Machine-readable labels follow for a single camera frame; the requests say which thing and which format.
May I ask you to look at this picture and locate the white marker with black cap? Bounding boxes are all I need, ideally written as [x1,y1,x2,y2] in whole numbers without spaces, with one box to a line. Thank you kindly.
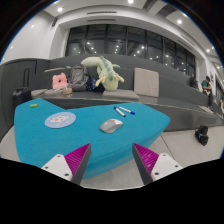
[113,106,127,118]

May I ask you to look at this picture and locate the dark blue patterned bag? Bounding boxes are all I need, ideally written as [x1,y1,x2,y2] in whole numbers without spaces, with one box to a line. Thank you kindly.
[85,76,105,93]

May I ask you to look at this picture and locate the grey computer mouse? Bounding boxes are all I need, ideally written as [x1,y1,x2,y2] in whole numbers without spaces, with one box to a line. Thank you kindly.
[99,118,124,134]

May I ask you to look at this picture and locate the small brown pouch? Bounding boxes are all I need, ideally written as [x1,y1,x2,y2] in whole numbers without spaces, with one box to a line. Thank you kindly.
[62,86,74,96]

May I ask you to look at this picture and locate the grey backpack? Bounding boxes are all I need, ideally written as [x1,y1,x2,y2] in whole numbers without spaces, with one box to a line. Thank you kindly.
[67,63,90,92]

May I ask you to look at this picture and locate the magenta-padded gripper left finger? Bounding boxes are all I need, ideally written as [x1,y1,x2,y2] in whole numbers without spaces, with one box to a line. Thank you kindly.
[41,143,92,186]

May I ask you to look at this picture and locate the pink plush cushion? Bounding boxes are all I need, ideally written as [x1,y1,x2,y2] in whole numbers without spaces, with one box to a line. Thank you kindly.
[51,72,69,90]

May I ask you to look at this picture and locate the green dragon plush toy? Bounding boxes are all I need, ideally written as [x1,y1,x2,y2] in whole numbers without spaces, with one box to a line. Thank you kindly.
[80,55,125,93]

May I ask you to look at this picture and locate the ceiling lights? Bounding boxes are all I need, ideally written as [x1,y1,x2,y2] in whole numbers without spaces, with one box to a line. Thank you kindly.
[29,0,213,54]

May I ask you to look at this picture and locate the white marker with blue cap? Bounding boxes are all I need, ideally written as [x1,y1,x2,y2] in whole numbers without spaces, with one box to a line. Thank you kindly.
[118,106,136,116]

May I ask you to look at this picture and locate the person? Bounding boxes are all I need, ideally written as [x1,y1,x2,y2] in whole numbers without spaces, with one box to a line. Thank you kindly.
[189,73,198,88]
[201,75,214,107]

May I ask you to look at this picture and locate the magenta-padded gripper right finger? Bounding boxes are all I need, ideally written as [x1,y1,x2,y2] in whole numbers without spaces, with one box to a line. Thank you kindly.
[131,142,184,186]

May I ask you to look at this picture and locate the upright beige cushion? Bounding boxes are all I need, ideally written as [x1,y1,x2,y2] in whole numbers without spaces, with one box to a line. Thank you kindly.
[133,67,160,98]

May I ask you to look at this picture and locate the flat grey seat cushion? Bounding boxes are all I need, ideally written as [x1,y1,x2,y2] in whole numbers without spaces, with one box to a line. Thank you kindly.
[44,88,66,98]
[102,88,141,101]
[30,88,49,99]

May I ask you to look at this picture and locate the black suitcase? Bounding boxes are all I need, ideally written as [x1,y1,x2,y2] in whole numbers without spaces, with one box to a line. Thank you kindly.
[12,68,33,111]

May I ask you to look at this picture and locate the black bag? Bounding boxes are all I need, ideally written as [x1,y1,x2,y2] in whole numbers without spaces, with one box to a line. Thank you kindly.
[194,124,210,147]

